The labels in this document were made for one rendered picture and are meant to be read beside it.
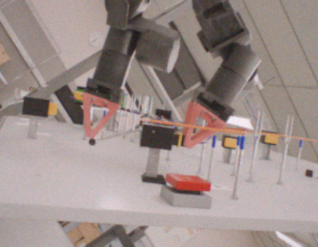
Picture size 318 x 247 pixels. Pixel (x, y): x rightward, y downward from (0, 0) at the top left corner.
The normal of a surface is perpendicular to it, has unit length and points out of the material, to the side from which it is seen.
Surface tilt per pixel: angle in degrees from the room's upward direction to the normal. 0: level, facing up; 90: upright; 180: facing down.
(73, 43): 90
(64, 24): 90
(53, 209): 90
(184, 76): 90
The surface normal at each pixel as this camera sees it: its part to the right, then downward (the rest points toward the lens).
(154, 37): -0.34, 0.47
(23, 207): 0.29, 0.09
